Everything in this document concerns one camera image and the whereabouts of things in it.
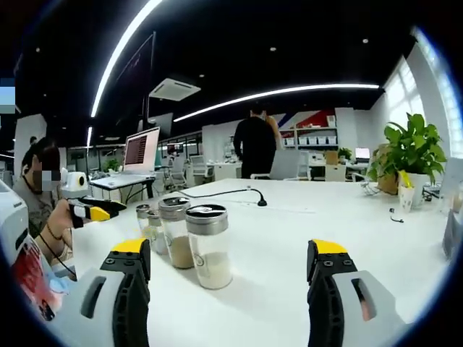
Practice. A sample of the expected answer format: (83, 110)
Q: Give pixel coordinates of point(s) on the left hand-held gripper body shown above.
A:
(74, 184)

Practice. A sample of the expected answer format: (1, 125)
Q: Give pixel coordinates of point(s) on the white chest device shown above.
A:
(12, 217)

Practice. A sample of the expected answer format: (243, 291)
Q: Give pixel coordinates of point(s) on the small dark hanging screen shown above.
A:
(161, 124)

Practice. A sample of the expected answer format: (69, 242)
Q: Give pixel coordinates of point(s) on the yellow plant tag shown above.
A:
(406, 179)

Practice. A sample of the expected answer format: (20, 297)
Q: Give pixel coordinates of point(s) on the brown paper bag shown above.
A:
(387, 179)

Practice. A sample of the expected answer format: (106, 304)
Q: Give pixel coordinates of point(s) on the white side table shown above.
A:
(146, 189)

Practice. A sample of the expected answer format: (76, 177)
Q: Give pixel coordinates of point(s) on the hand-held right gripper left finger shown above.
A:
(134, 282)

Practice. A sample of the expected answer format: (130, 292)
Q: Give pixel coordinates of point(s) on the small potted plant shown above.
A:
(344, 153)

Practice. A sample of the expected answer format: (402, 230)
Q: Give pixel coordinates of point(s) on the white paper cup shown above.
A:
(406, 199)

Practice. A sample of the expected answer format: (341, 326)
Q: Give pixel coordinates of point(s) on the large seasoning bottle tan powder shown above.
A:
(175, 217)

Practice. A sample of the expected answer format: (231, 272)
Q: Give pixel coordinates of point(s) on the bushy green plant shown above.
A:
(112, 165)

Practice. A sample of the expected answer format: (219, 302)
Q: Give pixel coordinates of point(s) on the green potted plant white pot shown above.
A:
(412, 148)

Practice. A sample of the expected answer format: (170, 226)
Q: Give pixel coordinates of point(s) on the straight ceiling light strip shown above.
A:
(275, 94)

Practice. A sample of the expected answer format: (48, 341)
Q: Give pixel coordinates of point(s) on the shelf with white boxes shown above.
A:
(314, 140)

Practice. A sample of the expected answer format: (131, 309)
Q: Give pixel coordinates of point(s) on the ceiling air conditioner vent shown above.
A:
(175, 88)

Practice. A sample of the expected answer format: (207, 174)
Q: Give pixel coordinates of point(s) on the long curved ceiling light strip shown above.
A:
(115, 54)

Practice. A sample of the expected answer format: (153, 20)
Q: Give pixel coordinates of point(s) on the grey office chair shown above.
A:
(289, 164)

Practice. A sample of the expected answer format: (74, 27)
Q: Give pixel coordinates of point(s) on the cardboard box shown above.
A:
(331, 157)

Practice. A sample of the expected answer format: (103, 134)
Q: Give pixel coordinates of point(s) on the person's left hand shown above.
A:
(59, 220)

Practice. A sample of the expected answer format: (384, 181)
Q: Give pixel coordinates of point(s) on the open laptop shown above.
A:
(141, 148)

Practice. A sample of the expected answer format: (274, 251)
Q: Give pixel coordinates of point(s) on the small glass seasoning bottle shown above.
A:
(157, 235)
(143, 217)

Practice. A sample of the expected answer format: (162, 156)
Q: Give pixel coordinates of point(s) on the large seasoning bottle white powder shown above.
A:
(211, 224)

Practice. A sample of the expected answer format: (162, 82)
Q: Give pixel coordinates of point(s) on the large dark hanging screen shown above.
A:
(135, 72)

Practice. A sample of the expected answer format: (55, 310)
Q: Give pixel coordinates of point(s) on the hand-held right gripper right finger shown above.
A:
(325, 282)

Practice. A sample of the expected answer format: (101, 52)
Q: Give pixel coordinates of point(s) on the window with blinds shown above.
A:
(408, 94)

